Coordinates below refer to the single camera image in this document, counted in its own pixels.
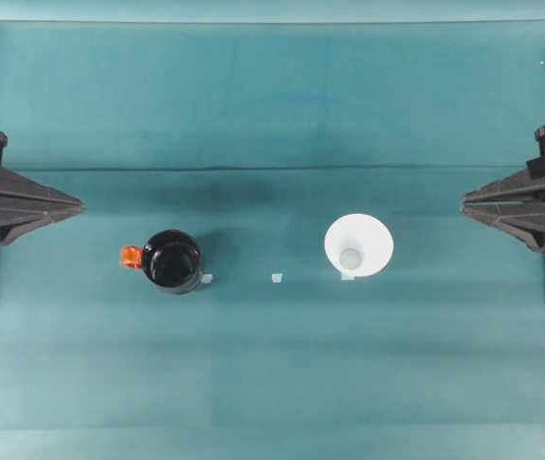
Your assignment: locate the blue-green backdrop sheet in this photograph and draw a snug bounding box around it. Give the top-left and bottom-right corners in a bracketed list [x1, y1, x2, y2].
[0, 0, 545, 24]

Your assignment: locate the black cup holder red handle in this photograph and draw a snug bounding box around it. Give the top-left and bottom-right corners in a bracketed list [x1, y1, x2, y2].
[119, 228, 203, 294]

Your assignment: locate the blue-green table cloth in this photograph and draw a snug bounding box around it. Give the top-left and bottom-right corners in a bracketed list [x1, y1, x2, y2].
[0, 18, 545, 460]

